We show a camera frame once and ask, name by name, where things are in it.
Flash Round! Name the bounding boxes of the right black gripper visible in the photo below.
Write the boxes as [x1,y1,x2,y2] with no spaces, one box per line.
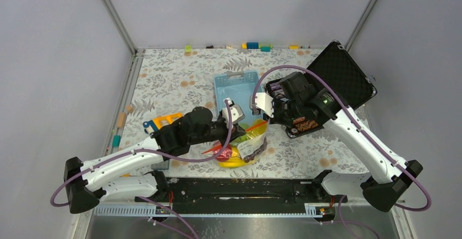
[264,97,304,127]

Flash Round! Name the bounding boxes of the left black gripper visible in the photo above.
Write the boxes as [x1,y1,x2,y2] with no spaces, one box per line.
[190,116,246,149]

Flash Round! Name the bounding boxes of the green pepper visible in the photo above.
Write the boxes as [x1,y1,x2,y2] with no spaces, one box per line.
[235,124,265,143]

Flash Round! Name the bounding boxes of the clear zip top bag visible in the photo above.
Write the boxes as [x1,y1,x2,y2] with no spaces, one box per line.
[202,119,270,169]

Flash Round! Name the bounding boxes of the red apple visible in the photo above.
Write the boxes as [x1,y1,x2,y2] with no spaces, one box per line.
[216,145,234,162]

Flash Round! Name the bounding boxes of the dark purple grapes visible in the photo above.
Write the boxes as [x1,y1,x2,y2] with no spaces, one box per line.
[243,139,268,163]

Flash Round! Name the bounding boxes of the yellow banana bunch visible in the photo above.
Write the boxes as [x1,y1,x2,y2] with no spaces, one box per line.
[218,147,255,168]

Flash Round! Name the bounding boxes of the light blue plastic basket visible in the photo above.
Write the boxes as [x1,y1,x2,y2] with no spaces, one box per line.
[214,71,263,126]

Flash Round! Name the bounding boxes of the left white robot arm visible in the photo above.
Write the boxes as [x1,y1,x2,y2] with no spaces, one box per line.
[64,105,246,214]

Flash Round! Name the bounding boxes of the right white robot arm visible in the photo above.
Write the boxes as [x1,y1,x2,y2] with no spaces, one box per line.
[265,72,423,212]

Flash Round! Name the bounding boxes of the black poker chip case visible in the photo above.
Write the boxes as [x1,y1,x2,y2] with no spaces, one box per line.
[265,40,377,138]

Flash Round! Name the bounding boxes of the blue yellow toy bricks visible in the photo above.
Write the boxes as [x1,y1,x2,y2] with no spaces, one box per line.
[241,42,273,52]

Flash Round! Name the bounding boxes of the blue grey block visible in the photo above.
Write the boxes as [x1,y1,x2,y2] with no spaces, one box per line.
[151,160,170,171]

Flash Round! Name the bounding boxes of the yellow orange toy truck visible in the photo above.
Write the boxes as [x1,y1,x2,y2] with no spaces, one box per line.
[143,113,183,134]

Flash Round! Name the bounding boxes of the floral table mat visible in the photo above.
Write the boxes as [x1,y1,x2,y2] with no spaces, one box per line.
[119,48,366,179]

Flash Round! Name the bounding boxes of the wooden block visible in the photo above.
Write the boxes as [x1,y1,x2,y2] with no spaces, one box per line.
[115,112,127,128]

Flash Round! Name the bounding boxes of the teal block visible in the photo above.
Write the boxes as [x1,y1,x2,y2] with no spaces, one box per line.
[111,135,121,148]

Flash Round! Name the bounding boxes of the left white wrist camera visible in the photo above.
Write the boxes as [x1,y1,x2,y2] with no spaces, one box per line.
[221,98,245,126]

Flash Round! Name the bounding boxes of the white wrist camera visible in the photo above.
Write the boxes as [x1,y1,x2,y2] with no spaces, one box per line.
[221,98,245,126]
[250,92,274,118]

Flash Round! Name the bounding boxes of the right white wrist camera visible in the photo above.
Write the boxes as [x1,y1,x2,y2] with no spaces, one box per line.
[250,92,274,118]

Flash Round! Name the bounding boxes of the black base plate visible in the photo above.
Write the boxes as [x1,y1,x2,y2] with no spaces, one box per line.
[149,177,342,215]

